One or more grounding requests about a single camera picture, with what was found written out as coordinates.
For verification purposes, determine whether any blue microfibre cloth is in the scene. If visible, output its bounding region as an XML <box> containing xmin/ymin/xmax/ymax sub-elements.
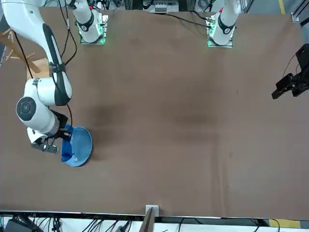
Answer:
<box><xmin>60</xmin><ymin>124</ymin><xmax>75</xmax><ymax>162</ymax></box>

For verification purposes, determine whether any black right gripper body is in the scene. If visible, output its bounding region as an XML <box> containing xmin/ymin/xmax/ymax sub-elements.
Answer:
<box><xmin>49</xmin><ymin>110</ymin><xmax>70</xmax><ymax>141</ymax></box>

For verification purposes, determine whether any black cable with white label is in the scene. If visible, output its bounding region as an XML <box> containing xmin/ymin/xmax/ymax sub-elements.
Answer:
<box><xmin>57</xmin><ymin>0</ymin><xmax>78</xmax><ymax>67</ymax></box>

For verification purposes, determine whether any black cable across table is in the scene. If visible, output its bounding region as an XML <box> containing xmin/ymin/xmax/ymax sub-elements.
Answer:
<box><xmin>153</xmin><ymin>12</ymin><xmax>211</xmax><ymax>27</ymax></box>

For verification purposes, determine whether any aluminium frame post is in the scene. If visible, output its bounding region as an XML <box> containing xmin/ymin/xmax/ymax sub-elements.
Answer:
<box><xmin>141</xmin><ymin>204</ymin><xmax>160</xmax><ymax>232</ymax></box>

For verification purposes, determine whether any wooden cup rack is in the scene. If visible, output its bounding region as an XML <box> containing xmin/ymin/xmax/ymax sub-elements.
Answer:
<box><xmin>0</xmin><ymin>28</ymin><xmax>50</xmax><ymax>80</ymax></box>

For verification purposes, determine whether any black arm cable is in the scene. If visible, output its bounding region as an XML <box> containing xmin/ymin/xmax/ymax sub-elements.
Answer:
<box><xmin>11</xmin><ymin>31</ymin><xmax>34</xmax><ymax>80</ymax></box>

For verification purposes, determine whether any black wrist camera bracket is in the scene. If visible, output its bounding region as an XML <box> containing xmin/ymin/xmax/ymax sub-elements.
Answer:
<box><xmin>30</xmin><ymin>136</ymin><xmax>59</xmax><ymax>155</ymax></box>

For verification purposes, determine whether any light blue plastic plate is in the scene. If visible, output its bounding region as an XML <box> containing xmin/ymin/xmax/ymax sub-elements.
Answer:
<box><xmin>61</xmin><ymin>126</ymin><xmax>93</xmax><ymax>167</ymax></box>

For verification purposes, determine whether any black power supply box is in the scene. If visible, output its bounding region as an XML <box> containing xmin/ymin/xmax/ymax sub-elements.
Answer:
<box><xmin>4</xmin><ymin>216</ymin><xmax>37</xmax><ymax>232</ymax></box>

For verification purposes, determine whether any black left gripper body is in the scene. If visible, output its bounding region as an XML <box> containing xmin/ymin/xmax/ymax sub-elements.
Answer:
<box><xmin>295</xmin><ymin>43</ymin><xmax>309</xmax><ymax>73</ymax></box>

